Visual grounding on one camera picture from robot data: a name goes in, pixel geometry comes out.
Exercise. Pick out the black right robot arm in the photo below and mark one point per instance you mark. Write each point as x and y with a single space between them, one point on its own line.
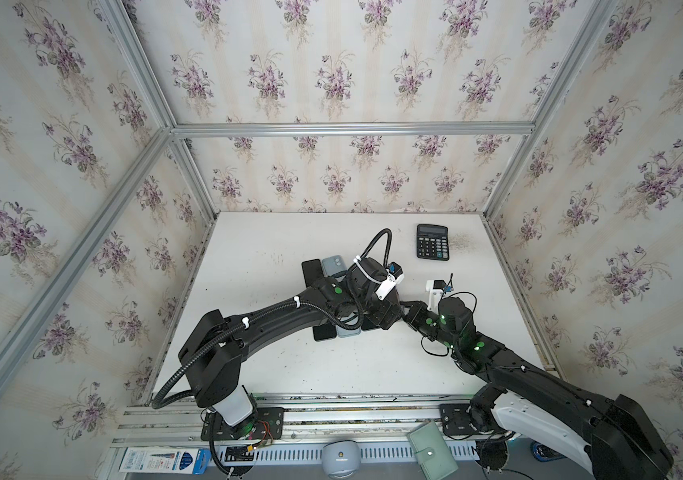
611 438

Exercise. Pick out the black phone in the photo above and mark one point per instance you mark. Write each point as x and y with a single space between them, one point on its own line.
312 272

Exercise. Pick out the blue white box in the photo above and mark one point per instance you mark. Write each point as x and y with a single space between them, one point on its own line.
156 460

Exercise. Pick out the green wallet pouch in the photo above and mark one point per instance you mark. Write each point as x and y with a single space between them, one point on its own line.
432 452

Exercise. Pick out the light blue phone case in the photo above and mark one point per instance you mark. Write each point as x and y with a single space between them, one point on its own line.
346 333

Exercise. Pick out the white perforated cable tray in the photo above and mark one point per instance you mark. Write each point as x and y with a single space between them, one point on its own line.
301 454

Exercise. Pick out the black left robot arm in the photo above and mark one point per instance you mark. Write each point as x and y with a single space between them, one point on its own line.
211 358

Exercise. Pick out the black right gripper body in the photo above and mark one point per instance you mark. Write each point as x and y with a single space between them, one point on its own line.
416 315

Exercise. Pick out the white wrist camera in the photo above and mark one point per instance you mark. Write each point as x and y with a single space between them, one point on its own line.
393 277
435 291

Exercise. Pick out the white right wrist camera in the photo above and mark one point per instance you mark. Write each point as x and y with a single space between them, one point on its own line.
435 291

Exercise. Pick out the black round puck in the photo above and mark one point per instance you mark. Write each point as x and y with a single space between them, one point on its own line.
493 455

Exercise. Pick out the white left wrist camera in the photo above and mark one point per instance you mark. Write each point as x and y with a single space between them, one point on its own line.
393 277

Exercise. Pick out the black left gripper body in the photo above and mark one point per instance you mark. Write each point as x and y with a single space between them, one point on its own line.
323 291

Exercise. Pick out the grey round device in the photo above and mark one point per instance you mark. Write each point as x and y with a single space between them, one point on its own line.
341 459

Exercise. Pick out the black desk calculator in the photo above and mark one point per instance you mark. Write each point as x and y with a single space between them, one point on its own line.
433 242

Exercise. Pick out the blue handheld device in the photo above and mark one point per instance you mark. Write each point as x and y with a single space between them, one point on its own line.
544 454

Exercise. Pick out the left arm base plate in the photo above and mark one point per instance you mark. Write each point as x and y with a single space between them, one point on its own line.
264 424

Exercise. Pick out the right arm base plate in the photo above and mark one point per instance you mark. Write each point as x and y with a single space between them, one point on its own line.
465 420

